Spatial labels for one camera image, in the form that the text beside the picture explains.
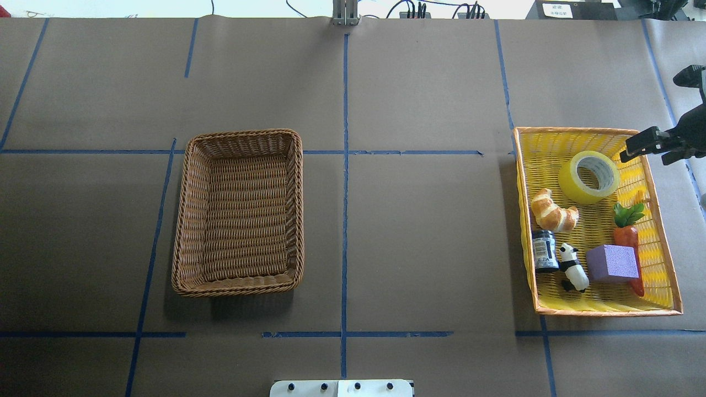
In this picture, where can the black box with label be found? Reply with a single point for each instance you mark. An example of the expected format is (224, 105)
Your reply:
(573, 10)

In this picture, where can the small dark labelled jar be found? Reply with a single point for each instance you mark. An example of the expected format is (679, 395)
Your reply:
(544, 246)

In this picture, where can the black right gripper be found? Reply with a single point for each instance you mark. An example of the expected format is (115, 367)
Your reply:
(693, 130)

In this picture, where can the toy carrot with green leaves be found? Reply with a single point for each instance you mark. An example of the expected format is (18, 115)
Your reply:
(626, 234)

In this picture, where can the toy panda figure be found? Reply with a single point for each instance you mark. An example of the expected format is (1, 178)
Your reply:
(576, 278)

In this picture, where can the black power strip right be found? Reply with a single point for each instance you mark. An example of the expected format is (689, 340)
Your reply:
(470, 11)

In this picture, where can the yellow woven plastic basket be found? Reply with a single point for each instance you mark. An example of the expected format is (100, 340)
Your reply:
(540, 153)

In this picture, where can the black power strip left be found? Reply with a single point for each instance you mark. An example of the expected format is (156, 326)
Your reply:
(415, 10)

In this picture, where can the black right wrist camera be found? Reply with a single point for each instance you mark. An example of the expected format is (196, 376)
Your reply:
(692, 76)

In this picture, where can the yellow transparent tape roll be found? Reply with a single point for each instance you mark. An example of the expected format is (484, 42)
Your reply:
(603, 168)

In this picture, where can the toy croissant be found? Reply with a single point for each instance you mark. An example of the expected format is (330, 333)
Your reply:
(548, 215)

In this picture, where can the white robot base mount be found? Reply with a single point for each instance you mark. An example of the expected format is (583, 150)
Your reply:
(343, 387)

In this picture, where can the brown wicker basket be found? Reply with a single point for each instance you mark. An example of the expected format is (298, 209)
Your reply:
(239, 229)

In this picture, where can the black power strip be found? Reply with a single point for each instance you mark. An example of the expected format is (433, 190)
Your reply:
(470, 11)
(415, 10)

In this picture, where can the grey metal post bracket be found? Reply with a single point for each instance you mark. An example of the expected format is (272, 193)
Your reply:
(345, 13)

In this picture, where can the purple foam cube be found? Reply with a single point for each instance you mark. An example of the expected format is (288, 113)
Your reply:
(612, 264)

